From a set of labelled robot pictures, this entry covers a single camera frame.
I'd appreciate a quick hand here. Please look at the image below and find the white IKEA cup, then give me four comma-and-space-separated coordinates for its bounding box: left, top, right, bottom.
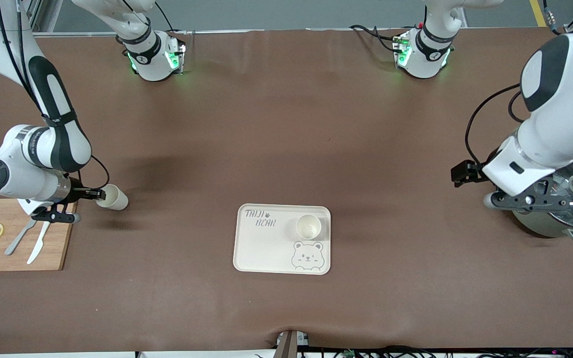
295, 214, 322, 240
95, 184, 129, 211

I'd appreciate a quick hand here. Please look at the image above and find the cream tray with bear print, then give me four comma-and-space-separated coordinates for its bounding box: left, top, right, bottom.
233, 203, 332, 275

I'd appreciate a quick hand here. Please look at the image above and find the white plastic knife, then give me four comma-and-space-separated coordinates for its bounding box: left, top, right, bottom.
27, 221, 51, 265

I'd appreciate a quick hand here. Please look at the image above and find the grey plastic knife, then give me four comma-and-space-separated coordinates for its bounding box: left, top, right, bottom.
4, 219, 38, 256

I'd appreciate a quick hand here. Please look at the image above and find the grey electric cooking pot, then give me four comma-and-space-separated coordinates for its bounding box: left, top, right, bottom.
510, 156, 573, 243

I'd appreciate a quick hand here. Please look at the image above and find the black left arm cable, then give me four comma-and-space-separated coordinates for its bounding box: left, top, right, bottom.
465, 84, 522, 166

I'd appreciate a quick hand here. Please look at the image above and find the black left base cable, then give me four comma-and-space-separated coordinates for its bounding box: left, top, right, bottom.
350, 23, 402, 53

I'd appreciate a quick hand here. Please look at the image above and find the black base cable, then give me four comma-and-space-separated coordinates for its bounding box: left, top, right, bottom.
350, 23, 402, 53
154, 0, 176, 33

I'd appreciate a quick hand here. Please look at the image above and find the aluminium frame profile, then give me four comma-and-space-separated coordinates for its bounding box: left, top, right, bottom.
18, 0, 46, 36

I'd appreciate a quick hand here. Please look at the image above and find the black right base cable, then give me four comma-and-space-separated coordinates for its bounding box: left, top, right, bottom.
154, 0, 176, 33

